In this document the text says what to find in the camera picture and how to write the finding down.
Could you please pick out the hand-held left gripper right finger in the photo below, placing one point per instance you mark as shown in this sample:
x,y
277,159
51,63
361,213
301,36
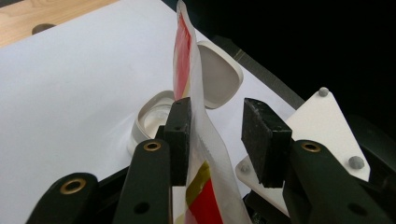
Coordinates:
x,y
264,140

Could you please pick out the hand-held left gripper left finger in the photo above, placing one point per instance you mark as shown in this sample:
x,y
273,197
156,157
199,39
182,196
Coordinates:
x,y
178,140

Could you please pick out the red and white spouted pouch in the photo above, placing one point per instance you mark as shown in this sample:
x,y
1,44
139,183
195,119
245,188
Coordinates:
x,y
205,137

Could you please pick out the clear jar with white lid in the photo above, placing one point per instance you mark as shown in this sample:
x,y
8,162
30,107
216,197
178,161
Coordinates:
x,y
218,74

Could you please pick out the white paper sheet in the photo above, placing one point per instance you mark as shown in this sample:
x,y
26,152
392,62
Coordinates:
x,y
77,93

